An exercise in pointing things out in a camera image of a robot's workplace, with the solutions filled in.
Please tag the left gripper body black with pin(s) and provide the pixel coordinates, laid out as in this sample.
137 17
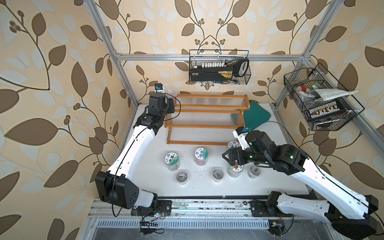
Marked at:
171 108

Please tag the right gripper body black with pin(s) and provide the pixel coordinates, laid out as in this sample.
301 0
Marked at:
260 158

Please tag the clear seed jar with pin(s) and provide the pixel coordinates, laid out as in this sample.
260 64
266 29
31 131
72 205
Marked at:
182 177
217 175
172 94
253 172

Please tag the wooden two-tier shelf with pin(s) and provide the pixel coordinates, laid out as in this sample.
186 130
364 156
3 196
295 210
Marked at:
207 112

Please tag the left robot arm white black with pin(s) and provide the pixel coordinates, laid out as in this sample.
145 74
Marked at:
115 186

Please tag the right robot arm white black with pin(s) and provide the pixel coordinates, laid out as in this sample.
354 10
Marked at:
348 212

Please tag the grass label seed jar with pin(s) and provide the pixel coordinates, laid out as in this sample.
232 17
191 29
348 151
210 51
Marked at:
233 145

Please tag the tomato label seed jar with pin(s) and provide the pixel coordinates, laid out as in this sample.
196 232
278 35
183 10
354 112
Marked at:
234 171

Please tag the flower label seed jar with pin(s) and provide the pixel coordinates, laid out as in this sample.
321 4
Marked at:
201 156

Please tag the carrot label seed jar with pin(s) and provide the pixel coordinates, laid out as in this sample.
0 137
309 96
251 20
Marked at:
172 161

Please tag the green plastic tool case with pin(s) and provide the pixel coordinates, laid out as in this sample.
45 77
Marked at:
254 117

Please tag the black yellow tool in basket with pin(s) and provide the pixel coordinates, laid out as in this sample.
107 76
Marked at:
221 72

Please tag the paint tube set box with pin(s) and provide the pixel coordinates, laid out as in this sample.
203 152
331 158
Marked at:
326 110

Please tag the white paper in basket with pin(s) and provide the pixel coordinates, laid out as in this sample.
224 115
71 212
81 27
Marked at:
330 94

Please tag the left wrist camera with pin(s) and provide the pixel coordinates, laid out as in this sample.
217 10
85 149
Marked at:
159 88

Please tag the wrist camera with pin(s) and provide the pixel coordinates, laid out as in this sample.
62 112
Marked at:
159 88
240 134

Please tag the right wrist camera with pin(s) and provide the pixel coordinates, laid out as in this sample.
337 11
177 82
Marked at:
240 134

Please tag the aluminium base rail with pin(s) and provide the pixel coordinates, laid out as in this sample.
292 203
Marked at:
168 208

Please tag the back black wire basket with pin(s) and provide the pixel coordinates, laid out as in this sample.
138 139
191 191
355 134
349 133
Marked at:
201 55

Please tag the black wire basket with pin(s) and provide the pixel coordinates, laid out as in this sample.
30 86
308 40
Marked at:
301 82
201 55

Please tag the right black wire basket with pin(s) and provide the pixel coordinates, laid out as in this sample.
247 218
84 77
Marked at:
301 82

